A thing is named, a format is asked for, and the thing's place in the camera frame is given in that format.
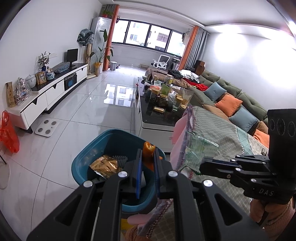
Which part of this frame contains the clear plastic wrapper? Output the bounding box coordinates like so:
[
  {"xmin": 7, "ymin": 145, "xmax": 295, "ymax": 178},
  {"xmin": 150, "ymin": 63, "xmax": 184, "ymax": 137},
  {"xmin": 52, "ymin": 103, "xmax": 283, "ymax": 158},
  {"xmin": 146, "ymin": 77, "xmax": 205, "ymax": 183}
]
[{"xmin": 183, "ymin": 132, "xmax": 219, "ymax": 175}]

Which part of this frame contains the gold foil wrapper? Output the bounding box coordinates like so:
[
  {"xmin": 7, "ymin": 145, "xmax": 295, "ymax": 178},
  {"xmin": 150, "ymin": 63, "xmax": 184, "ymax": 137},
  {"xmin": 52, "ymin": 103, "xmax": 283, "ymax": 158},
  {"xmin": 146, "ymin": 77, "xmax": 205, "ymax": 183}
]
[{"xmin": 89, "ymin": 155, "xmax": 121, "ymax": 179}]

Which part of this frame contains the orange peel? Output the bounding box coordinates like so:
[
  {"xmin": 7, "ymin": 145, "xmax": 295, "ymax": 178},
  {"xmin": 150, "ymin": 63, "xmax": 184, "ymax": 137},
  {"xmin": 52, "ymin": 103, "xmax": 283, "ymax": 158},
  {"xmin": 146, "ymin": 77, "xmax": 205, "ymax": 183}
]
[{"xmin": 142, "ymin": 142, "xmax": 159, "ymax": 172}]

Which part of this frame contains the blue trash bin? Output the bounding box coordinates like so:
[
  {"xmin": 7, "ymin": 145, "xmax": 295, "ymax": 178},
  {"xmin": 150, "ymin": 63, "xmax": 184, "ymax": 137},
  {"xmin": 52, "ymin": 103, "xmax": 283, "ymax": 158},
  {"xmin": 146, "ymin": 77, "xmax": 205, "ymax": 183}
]
[{"xmin": 71, "ymin": 129, "xmax": 158, "ymax": 217}]

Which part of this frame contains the right hand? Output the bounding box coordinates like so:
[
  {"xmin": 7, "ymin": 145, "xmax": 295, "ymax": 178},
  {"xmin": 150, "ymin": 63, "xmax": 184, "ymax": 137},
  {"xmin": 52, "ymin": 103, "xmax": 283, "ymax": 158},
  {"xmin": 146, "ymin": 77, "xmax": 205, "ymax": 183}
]
[{"xmin": 250, "ymin": 198, "xmax": 295, "ymax": 233}]

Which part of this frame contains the green patterned tablecloth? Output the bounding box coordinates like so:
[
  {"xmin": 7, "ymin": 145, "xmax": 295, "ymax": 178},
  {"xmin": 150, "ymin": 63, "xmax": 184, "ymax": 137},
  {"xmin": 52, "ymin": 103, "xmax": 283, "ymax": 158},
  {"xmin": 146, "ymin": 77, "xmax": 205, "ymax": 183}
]
[{"xmin": 137, "ymin": 106, "xmax": 268, "ymax": 240}]

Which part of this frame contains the orange cushion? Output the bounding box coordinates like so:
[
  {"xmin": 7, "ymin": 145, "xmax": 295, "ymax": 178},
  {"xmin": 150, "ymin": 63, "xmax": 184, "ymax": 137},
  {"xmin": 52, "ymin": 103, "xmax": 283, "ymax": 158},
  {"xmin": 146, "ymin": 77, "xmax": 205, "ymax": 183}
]
[
  {"xmin": 215, "ymin": 94, "xmax": 243, "ymax": 117},
  {"xmin": 253, "ymin": 129, "xmax": 269, "ymax": 148}
]

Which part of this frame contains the blue cushion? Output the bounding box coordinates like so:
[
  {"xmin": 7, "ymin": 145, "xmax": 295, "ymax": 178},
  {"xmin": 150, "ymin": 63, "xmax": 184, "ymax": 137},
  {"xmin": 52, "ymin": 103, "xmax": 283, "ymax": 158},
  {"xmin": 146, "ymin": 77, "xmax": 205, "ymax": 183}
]
[
  {"xmin": 204, "ymin": 82, "xmax": 227, "ymax": 101},
  {"xmin": 229, "ymin": 107, "xmax": 259, "ymax": 133}
]

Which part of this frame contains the green tufted sofa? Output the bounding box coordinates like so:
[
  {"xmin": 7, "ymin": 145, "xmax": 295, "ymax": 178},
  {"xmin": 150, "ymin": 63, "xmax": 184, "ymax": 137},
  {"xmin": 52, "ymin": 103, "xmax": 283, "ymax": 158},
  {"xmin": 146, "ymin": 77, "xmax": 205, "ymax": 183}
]
[{"xmin": 182, "ymin": 70, "xmax": 269, "ymax": 147}]

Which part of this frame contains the black glass coffee table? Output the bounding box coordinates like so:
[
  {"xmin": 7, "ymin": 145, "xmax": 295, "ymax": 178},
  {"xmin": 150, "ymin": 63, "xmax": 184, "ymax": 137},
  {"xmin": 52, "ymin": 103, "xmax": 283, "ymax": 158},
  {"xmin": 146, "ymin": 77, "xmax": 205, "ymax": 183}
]
[{"xmin": 134, "ymin": 77, "xmax": 180, "ymax": 153}]

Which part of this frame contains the white bathroom scale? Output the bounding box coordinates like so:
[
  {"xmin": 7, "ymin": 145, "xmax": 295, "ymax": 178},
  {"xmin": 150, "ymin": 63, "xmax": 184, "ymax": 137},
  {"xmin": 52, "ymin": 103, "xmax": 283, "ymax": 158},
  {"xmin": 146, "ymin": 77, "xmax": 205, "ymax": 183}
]
[{"xmin": 35, "ymin": 118, "xmax": 60, "ymax": 138}]

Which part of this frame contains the red plastic bag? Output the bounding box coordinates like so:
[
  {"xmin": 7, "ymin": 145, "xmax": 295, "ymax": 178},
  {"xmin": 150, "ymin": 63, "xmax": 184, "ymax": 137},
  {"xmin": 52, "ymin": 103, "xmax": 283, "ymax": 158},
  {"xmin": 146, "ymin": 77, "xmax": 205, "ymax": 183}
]
[{"xmin": 1, "ymin": 111, "xmax": 20, "ymax": 153}]

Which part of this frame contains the white office chair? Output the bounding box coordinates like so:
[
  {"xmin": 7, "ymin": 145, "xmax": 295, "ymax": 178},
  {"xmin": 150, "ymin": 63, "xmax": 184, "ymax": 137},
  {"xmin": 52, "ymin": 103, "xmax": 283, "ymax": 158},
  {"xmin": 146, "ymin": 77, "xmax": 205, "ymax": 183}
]
[{"xmin": 151, "ymin": 55, "xmax": 170, "ymax": 69}]

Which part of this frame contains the white TV cabinet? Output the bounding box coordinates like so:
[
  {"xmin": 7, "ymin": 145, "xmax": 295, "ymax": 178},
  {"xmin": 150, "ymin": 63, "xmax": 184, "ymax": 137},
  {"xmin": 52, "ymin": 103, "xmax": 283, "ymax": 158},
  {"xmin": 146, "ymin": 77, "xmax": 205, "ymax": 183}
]
[{"xmin": 6, "ymin": 63, "xmax": 88, "ymax": 133}]

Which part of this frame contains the window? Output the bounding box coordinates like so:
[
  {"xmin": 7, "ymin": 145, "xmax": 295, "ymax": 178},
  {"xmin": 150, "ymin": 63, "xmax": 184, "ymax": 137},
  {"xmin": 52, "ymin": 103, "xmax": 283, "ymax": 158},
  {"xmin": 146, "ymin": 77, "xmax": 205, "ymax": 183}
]
[{"xmin": 112, "ymin": 19, "xmax": 186, "ymax": 57}]

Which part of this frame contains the black monitor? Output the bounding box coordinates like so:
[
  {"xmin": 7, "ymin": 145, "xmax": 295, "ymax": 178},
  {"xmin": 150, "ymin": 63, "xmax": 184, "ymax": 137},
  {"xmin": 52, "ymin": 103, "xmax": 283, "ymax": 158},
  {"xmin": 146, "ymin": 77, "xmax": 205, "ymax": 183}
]
[{"xmin": 66, "ymin": 48, "xmax": 78, "ymax": 67}]

